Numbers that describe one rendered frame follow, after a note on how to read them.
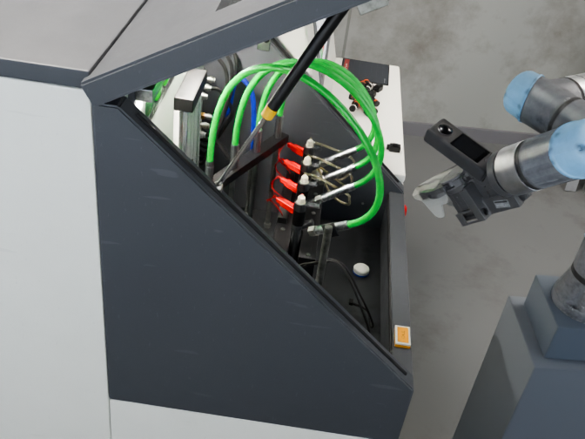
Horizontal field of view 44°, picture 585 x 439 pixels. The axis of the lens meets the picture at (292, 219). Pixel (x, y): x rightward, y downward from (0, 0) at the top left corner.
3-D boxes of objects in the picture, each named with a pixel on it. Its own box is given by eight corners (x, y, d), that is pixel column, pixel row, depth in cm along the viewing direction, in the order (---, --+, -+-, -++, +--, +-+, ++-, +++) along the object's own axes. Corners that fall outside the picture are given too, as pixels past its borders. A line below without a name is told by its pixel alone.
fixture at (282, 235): (306, 309, 164) (315, 259, 155) (264, 303, 164) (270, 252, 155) (317, 222, 191) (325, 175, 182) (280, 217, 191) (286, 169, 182)
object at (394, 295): (396, 427, 145) (413, 374, 136) (375, 423, 145) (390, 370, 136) (392, 241, 195) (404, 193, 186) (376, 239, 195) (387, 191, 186)
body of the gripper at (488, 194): (458, 228, 115) (514, 213, 105) (429, 184, 114) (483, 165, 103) (483, 202, 119) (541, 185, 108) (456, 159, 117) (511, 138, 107)
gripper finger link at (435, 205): (419, 226, 123) (455, 217, 115) (400, 199, 122) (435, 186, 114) (429, 217, 124) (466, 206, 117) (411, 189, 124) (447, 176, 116)
